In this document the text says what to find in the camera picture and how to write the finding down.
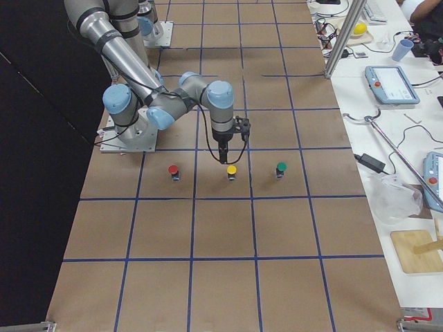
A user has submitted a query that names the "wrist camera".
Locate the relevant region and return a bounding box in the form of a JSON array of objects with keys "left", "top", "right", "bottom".
[{"left": 233, "top": 116, "right": 251, "bottom": 142}]

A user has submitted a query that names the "black power adapter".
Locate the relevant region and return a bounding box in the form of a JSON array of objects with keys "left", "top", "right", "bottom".
[{"left": 358, "top": 154, "right": 386, "bottom": 174}]

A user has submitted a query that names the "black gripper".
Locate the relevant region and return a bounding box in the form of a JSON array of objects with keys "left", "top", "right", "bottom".
[{"left": 211, "top": 129, "right": 234, "bottom": 163}]

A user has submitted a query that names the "aluminium frame post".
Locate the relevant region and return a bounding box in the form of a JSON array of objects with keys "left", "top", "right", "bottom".
[{"left": 324, "top": 0, "right": 366, "bottom": 79}]

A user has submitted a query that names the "blue teach pendant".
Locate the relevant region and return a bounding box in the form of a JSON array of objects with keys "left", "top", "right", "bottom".
[
  {"left": 423, "top": 151, "right": 442, "bottom": 212},
  {"left": 364, "top": 66, "right": 420, "bottom": 105}
]

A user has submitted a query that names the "yellow lemon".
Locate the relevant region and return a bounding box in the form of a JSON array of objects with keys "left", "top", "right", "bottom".
[{"left": 352, "top": 23, "right": 368, "bottom": 37}]

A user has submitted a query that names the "metal cane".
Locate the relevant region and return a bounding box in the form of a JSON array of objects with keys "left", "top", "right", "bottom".
[{"left": 343, "top": 107, "right": 442, "bottom": 207}]

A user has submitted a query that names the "blue plastic cup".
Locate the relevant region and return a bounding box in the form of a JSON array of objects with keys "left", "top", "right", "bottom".
[{"left": 392, "top": 39, "right": 415, "bottom": 62}]

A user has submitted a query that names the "red push button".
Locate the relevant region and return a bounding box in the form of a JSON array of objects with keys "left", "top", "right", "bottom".
[{"left": 168, "top": 165, "right": 181, "bottom": 181}]

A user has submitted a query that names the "wooden board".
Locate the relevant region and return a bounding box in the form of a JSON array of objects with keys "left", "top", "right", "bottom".
[{"left": 390, "top": 230, "right": 442, "bottom": 274}]

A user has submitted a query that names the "green push button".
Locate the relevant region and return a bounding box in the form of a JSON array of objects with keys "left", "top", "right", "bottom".
[{"left": 275, "top": 162, "right": 287, "bottom": 178}]

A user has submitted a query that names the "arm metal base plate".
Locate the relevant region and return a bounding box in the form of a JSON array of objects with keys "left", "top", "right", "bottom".
[
  {"left": 140, "top": 20, "right": 174, "bottom": 48},
  {"left": 100, "top": 107, "right": 158, "bottom": 154}
]

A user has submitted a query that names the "yellow push button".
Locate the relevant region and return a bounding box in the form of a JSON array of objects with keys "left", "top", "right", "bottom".
[{"left": 226, "top": 165, "right": 237, "bottom": 181}]

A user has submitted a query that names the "black camera cable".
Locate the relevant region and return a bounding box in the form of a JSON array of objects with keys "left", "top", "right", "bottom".
[{"left": 195, "top": 100, "right": 248, "bottom": 165}]

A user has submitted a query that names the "clear plastic bag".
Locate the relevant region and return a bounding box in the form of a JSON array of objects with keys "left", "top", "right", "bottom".
[{"left": 368, "top": 174, "right": 423, "bottom": 224}]

